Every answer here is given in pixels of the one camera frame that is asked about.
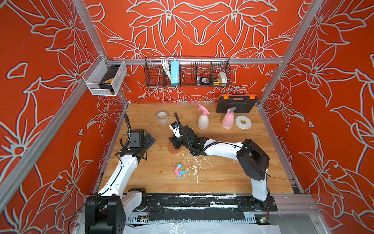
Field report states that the light blue box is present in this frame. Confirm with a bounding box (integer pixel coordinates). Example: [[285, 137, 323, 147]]
[[170, 60, 179, 86]]

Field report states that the white cable bundle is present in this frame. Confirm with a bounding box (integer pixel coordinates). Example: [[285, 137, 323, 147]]
[[161, 58, 172, 80]]

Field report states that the pink blue spray nozzle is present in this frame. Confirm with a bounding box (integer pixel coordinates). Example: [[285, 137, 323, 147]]
[[173, 151, 190, 180]]

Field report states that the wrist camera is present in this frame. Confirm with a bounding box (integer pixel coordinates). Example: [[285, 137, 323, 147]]
[[169, 121, 182, 138], [129, 130, 145, 148]]

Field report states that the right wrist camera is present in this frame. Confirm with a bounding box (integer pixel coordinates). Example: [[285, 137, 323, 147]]
[[169, 121, 182, 138]]

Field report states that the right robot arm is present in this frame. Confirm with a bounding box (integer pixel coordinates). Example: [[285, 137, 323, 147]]
[[169, 122, 270, 211]]

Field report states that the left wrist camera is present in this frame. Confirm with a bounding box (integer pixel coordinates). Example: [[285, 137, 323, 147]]
[[129, 130, 145, 148]]

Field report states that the black wire basket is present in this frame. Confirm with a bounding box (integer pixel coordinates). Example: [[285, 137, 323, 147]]
[[144, 56, 232, 87]]

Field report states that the clear plastic wall bin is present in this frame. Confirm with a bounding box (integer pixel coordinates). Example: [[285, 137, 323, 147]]
[[83, 55, 127, 96]]

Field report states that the pink spray bottle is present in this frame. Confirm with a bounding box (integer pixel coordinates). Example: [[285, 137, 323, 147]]
[[222, 112, 235, 129]]

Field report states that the clear tape roll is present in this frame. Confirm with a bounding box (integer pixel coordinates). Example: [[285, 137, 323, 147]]
[[156, 111, 169, 124]]

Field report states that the white spray bottle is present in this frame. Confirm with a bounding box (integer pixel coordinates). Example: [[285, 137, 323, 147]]
[[198, 113, 209, 130]]

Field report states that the white adapter block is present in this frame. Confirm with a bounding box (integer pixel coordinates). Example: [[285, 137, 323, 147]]
[[218, 72, 228, 86]]

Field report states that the black device with label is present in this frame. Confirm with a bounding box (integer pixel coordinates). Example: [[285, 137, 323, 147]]
[[196, 77, 211, 87]]

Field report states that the black box in bin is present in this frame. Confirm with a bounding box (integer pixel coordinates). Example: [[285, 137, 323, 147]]
[[99, 66, 119, 90]]

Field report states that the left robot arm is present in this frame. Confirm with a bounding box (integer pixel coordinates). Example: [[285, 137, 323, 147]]
[[84, 130, 155, 234]]

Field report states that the black orange tool case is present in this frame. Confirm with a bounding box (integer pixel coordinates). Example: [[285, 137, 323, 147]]
[[216, 94, 258, 114]]

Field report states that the white tape roll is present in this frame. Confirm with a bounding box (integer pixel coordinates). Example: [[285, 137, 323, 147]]
[[235, 116, 252, 130]]

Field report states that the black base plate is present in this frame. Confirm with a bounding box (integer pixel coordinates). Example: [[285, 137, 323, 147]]
[[136, 193, 278, 222]]

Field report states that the clear reddish spray bottle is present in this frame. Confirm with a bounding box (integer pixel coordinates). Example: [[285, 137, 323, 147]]
[[169, 145, 182, 155]]

